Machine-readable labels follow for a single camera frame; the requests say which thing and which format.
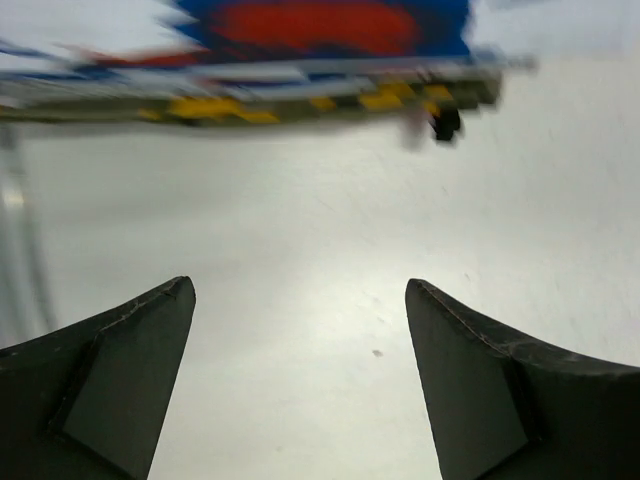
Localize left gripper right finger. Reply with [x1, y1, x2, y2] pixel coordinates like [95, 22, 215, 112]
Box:
[405, 279, 639, 479]

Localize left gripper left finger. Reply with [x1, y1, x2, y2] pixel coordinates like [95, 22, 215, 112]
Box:
[1, 276, 195, 479]

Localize blue white patterned trousers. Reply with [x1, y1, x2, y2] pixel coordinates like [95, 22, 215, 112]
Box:
[0, 0, 476, 81]

